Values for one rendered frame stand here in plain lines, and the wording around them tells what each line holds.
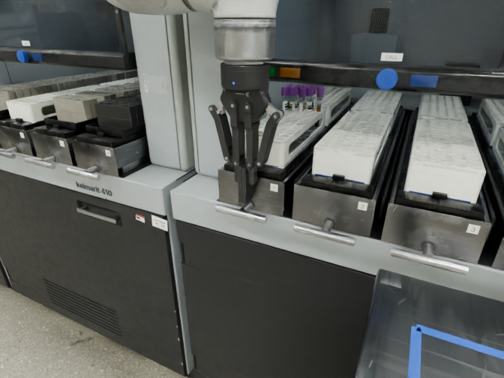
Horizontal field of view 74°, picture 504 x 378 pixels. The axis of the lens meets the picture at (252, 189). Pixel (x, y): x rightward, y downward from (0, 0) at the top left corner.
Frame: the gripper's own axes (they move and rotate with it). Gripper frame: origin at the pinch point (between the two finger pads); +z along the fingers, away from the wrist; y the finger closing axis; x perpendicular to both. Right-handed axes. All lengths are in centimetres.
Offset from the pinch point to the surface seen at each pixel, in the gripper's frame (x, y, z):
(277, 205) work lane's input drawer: -1.5, -5.6, 4.1
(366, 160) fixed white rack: -5.0, -19.2, -5.7
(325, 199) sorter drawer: -1.5, -14.2, 0.7
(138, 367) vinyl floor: -3, 43, 80
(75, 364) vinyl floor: 5, 63, 80
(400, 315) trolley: 22.8, -27.1, -2.0
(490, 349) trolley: 23.4, -33.8, -2.1
